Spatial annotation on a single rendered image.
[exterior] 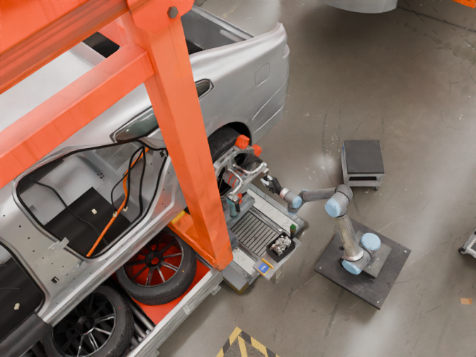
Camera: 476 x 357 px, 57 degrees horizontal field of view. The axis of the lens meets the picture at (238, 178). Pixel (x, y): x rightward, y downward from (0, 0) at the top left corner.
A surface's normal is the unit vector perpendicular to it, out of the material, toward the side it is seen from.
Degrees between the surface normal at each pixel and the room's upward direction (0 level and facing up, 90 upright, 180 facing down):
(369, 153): 0
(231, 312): 0
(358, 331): 0
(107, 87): 90
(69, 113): 90
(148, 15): 90
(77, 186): 55
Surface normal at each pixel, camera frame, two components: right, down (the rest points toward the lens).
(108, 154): -0.20, -0.43
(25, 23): 0.73, 0.53
